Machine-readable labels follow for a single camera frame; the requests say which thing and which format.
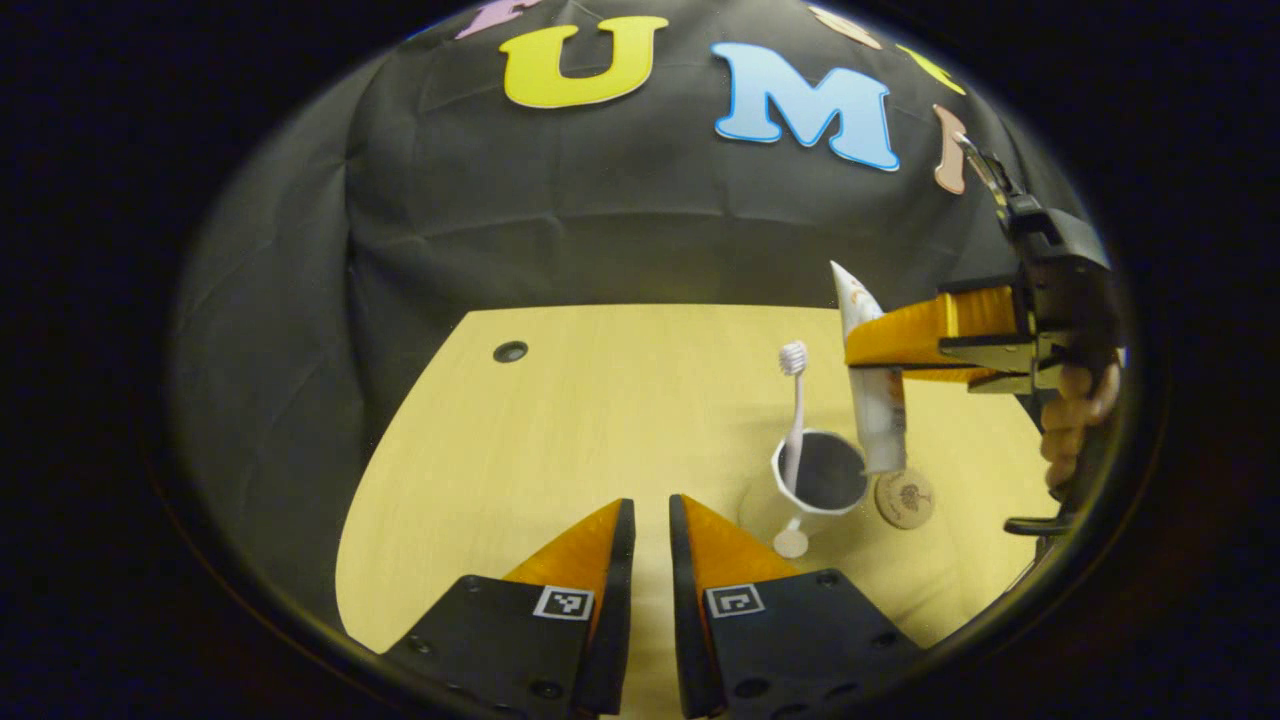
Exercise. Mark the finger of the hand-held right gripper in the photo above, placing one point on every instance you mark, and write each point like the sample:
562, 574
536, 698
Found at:
920, 330
1000, 383

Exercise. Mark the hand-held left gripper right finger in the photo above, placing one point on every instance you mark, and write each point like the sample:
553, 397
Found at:
688, 600

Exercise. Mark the white toothpaste tube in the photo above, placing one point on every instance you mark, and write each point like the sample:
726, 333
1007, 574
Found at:
880, 420

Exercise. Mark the wooden desktop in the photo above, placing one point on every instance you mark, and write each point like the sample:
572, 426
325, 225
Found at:
600, 420

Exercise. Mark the white toothbrush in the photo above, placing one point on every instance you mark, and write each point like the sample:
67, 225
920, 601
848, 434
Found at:
793, 358

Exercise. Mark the round wooden coaster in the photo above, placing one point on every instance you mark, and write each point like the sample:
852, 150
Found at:
905, 499

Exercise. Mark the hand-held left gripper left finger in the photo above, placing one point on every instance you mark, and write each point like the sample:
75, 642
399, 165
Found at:
615, 600

